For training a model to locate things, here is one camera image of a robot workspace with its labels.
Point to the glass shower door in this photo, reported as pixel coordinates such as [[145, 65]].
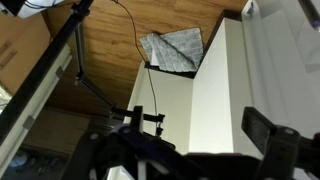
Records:
[[283, 66]]

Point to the white rail with grey clips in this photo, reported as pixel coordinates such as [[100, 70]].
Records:
[[36, 100]]

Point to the cardboard box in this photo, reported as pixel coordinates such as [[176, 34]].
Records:
[[20, 50]]

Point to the grey bath mat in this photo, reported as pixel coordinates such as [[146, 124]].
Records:
[[176, 50]]

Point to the black tripod stand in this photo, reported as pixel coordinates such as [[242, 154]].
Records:
[[96, 90]]

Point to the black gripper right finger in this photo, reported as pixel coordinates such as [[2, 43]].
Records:
[[283, 150]]

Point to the white box device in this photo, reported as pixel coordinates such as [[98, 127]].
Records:
[[30, 6]]

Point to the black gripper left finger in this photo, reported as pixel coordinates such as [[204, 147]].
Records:
[[113, 156]]

